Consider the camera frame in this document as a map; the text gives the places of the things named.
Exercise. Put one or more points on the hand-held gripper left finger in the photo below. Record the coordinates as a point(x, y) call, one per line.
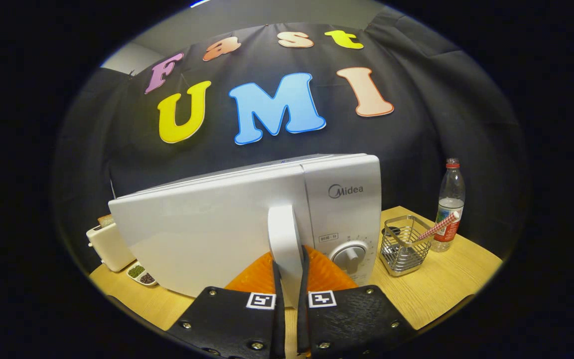
point(279, 329)

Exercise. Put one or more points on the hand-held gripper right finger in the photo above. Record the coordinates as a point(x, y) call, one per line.
point(303, 329)

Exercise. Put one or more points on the white toaster oven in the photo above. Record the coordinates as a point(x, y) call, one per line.
point(192, 234)

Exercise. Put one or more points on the cream toaster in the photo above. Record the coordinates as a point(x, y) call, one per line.
point(110, 249)

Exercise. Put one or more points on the white dish with seeds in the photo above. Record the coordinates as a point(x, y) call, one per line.
point(140, 273)

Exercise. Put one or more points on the red checkered stick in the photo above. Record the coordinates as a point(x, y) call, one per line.
point(436, 227)

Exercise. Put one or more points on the clear water bottle red label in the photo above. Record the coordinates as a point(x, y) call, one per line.
point(450, 189)

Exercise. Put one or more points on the toast slice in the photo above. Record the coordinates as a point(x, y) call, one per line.
point(105, 220)

